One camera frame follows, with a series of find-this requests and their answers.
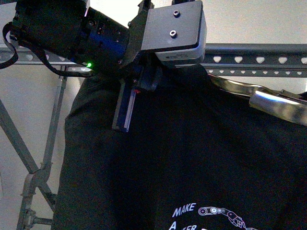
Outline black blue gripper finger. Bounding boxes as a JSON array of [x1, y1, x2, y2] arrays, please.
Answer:
[[112, 81, 136, 132]]

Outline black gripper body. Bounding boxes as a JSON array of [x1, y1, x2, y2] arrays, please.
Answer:
[[120, 0, 162, 92]]

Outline black printed t-shirt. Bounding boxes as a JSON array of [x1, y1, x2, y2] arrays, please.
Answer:
[[52, 65, 307, 230]]

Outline metallic clothes hanger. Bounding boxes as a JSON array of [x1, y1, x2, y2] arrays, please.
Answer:
[[208, 74, 307, 126]]

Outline grey perforated metal rack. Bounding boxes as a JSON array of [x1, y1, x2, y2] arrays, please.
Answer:
[[0, 44, 307, 230]]

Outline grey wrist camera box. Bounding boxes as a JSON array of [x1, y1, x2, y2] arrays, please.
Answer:
[[141, 0, 207, 67]]

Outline black cable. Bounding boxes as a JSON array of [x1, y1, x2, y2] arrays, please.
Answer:
[[0, 21, 94, 79]]

